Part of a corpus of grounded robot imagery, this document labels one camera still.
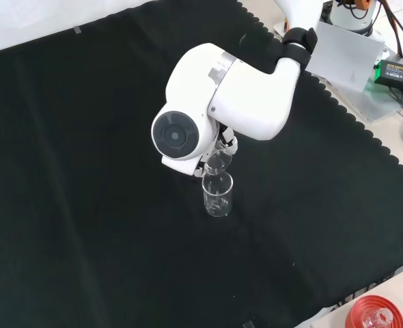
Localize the red round ribbed stand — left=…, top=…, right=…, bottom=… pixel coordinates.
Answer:
left=344, top=295, right=403, bottom=328

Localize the clear glass flask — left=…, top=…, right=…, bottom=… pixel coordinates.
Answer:
left=364, top=308, right=394, bottom=328

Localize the black bench cloth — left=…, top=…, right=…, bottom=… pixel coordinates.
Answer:
left=0, top=0, right=403, bottom=328

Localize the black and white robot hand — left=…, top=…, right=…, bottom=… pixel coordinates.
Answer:
left=193, top=124, right=239, bottom=178

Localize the pale white board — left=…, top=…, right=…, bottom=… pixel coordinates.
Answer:
left=303, top=20, right=386, bottom=93

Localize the grey metal base plate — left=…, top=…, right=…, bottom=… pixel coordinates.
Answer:
left=273, top=20, right=403, bottom=121

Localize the empty clear glass beaker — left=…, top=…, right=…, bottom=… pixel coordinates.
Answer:
left=201, top=172, right=235, bottom=218

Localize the clear glass beaker with water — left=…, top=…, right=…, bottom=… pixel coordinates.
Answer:
left=204, top=141, right=233, bottom=177

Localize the black power adapter green label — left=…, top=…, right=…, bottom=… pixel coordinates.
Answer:
left=372, top=59, right=403, bottom=96

